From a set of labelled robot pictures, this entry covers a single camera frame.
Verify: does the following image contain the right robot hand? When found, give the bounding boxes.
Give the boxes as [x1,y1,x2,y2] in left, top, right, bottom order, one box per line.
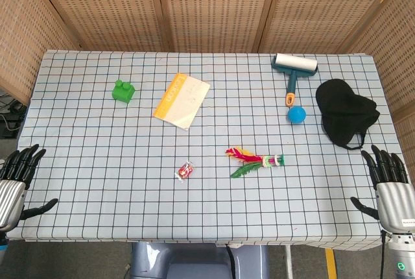
[350,144,415,235]

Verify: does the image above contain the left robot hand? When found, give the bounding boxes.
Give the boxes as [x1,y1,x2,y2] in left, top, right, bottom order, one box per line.
[0,143,59,232]

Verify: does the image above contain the colourful feather toy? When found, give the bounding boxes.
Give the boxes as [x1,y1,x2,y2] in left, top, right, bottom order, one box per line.
[225,145,285,179]

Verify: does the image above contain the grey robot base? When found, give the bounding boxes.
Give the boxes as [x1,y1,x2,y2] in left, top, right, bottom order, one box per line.
[128,241,270,279]

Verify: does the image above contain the black baseball cap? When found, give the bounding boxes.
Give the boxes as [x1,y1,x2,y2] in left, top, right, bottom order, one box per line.
[315,79,381,151]

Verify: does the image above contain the blue ball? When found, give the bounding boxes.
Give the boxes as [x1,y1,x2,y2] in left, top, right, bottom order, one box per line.
[287,106,307,126]

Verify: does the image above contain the green toy building block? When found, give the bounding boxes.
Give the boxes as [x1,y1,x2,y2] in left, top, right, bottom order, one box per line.
[112,79,136,104]

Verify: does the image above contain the teal lint roller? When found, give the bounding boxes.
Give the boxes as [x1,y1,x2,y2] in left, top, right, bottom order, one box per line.
[271,53,318,107]

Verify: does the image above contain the red wrapped candy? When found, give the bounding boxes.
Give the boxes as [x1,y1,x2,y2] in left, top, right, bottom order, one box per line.
[175,160,197,182]

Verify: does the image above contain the yellow and white booklet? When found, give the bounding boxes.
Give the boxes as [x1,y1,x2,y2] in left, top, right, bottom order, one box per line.
[152,72,211,131]

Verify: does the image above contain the blue checked tablecloth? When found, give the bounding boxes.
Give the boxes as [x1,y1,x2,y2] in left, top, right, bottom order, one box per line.
[5,49,403,249]

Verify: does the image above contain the woven folding screen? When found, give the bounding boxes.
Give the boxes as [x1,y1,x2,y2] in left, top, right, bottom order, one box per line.
[0,0,415,176]

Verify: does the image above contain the cables and power strip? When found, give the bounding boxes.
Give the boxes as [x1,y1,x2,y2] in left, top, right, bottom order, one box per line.
[0,89,28,140]

